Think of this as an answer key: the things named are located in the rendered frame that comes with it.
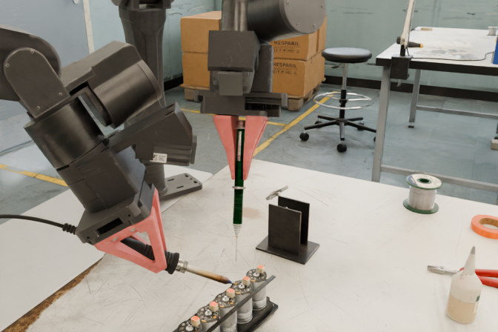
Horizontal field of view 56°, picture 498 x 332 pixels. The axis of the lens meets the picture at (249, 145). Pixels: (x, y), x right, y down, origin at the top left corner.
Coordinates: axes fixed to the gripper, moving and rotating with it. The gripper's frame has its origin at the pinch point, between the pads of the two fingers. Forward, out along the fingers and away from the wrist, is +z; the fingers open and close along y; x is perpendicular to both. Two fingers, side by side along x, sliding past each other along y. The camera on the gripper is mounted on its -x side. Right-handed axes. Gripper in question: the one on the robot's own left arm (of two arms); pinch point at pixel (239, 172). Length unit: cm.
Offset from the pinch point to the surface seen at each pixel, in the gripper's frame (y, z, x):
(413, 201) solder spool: 27.5, 6.9, 31.6
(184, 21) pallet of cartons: -97, -95, 352
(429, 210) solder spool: 30.2, 8.3, 31.4
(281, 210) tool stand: 4.6, 6.8, 14.6
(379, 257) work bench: 19.5, 13.4, 17.1
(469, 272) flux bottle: 27.5, 10.8, 3.6
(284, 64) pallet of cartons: -7, -58, 340
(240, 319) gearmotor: 0.9, 16.8, -1.1
